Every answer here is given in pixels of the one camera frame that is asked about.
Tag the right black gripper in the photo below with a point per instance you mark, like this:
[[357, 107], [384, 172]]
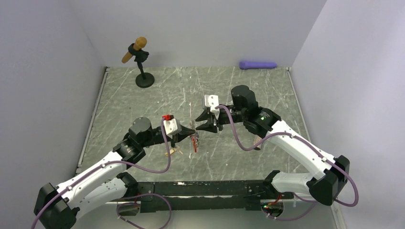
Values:
[[211, 127]]

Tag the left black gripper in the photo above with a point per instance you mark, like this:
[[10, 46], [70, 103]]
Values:
[[186, 132]]

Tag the yellow tagged key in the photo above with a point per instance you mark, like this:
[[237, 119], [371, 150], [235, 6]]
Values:
[[174, 150]]

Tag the red handled metal keyring holder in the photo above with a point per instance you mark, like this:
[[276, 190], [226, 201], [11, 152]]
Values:
[[194, 137]]

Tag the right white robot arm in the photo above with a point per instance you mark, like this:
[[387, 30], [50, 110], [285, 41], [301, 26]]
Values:
[[326, 174]]

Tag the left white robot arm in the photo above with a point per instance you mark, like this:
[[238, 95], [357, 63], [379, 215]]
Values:
[[60, 206]]

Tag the black microphone stand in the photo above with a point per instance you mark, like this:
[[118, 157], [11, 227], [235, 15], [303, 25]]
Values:
[[144, 80]]

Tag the purple cylinder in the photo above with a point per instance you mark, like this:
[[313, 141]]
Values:
[[256, 65]]

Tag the brown microphone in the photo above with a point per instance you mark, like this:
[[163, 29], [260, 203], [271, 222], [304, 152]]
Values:
[[136, 50]]

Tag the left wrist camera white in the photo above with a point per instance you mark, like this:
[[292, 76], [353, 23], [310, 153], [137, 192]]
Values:
[[171, 124]]

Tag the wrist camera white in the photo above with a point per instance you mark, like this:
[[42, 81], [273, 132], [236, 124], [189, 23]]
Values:
[[171, 124], [211, 102]]

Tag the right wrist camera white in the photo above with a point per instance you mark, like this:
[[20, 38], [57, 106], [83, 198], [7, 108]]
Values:
[[211, 102]]

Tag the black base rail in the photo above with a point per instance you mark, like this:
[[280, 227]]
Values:
[[203, 195]]

